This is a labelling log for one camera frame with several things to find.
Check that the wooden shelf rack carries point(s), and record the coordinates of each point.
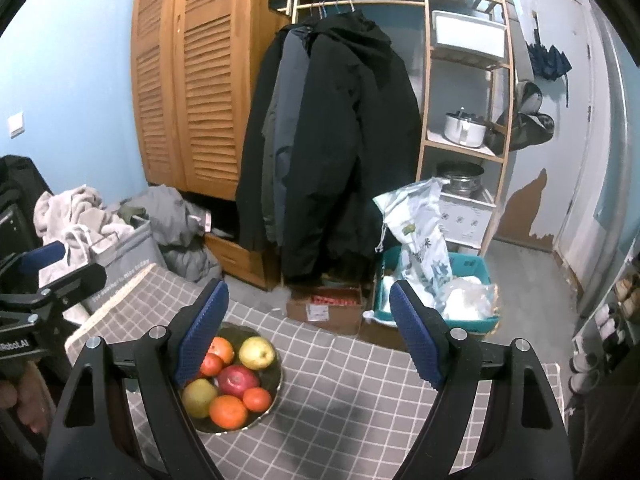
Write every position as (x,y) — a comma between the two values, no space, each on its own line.
(429,85)

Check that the white storage box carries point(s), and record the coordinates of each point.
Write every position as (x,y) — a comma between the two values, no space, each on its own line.
(467,35)

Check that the dark grey jacket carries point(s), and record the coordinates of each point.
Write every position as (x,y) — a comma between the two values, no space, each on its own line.
(280,110)

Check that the yellow green mango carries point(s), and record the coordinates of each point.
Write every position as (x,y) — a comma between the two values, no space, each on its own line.
(199,398)
(256,352)

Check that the small tangerine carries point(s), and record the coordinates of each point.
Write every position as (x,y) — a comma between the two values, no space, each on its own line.
(257,400)
(212,365)

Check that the silver metal pipe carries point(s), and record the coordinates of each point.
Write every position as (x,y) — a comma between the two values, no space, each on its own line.
(617,135)

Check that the dark blue umbrella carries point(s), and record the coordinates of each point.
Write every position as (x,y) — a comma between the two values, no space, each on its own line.
(547,60)

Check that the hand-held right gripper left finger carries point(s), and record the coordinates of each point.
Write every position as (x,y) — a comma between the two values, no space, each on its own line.
(200,335)

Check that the light blue door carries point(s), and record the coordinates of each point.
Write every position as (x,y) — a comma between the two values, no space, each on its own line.
(565,160)

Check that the white perforated crate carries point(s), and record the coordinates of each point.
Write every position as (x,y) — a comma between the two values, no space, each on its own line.
(465,222)

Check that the wooden clothes rail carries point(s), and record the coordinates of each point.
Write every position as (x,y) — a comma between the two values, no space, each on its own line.
(390,4)

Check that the wooden louvered wardrobe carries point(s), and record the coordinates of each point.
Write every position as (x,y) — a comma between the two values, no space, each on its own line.
(200,85)

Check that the teal plastic basket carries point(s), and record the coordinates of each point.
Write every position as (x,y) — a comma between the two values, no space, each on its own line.
(477,326)

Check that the printed white rice bag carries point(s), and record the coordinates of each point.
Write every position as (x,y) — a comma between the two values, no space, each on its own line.
(415,240)

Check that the steel pot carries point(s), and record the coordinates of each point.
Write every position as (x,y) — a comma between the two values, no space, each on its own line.
(460,180)

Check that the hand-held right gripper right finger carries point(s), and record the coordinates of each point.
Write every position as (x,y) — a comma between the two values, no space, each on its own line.
(417,335)

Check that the clear plastic bag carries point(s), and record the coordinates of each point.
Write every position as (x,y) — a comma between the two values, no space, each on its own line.
(467,300)

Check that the grey checked tablecloth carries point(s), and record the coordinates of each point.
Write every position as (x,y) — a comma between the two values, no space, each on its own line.
(340,385)

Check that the dark red apple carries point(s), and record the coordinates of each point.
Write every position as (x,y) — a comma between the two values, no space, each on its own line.
(238,381)

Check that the olive hanging bag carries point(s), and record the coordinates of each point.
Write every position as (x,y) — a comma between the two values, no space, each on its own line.
(530,130)

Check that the white pot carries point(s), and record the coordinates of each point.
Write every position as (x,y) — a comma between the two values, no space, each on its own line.
(462,130)

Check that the scalloped glass plate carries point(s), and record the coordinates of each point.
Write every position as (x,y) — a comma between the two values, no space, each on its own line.
(239,330)

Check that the wooden drawer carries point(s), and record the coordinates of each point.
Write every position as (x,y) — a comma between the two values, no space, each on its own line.
(240,260)

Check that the orange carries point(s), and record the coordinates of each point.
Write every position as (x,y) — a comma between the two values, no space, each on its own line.
(228,412)
(222,349)

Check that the light blue shoe rack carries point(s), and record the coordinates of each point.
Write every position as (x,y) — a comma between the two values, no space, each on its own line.
(590,320)

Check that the cardboard box with red packets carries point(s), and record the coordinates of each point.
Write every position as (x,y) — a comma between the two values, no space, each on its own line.
(340,322)

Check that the grey fabric storage bag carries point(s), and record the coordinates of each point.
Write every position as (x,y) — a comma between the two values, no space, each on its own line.
(130,260)

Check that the black bag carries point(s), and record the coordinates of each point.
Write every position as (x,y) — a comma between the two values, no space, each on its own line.
(20,195)

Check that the black hooded jacket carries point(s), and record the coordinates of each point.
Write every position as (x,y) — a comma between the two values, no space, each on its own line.
(350,135)

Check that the person's left hand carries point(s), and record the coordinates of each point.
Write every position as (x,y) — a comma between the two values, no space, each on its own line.
(27,395)

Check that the dark cloth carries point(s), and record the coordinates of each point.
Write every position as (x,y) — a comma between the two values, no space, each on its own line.
(605,435)

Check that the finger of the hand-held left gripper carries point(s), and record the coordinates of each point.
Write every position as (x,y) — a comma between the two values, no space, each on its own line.
(75,285)
(45,256)

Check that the white light switch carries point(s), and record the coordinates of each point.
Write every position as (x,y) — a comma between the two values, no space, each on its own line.
(16,123)

